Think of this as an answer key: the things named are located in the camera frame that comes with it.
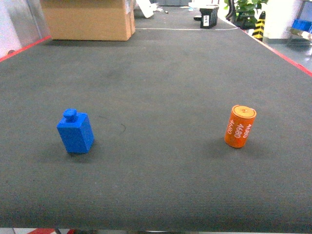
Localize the black crate with label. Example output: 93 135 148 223
194 5 219 29

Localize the orange cylinder cap 4680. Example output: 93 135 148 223
224 105 257 148

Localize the blue bottle-shaped block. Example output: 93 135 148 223
57 109 94 154

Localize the dark grey conveyor belt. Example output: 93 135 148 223
0 27 312 234

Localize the large cardboard box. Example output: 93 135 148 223
40 0 135 41

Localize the green potted plant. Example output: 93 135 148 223
224 0 268 30

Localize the yellow black traffic cone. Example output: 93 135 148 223
252 11 266 41

